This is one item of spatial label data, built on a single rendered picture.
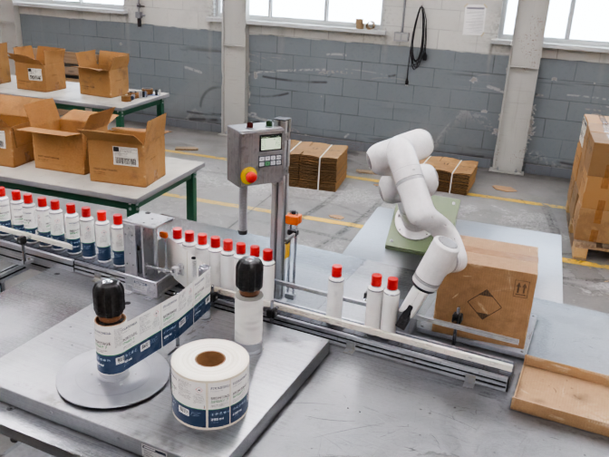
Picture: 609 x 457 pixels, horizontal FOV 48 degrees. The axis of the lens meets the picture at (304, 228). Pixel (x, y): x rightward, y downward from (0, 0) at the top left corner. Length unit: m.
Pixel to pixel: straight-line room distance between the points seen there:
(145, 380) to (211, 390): 0.30
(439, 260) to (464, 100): 5.61
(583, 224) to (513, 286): 3.23
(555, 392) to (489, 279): 0.39
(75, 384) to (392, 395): 0.89
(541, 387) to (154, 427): 1.14
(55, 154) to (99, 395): 2.49
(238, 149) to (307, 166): 4.17
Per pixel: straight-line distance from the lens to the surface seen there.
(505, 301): 2.27
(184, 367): 1.77
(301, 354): 2.09
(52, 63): 6.73
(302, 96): 7.96
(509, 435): 1.98
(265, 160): 2.26
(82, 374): 2.03
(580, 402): 2.19
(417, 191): 2.08
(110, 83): 6.37
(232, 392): 1.75
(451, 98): 7.57
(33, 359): 2.15
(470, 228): 3.36
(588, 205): 5.41
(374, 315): 2.18
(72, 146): 4.14
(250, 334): 2.04
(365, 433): 1.89
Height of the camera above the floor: 1.99
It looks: 21 degrees down
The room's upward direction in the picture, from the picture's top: 3 degrees clockwise
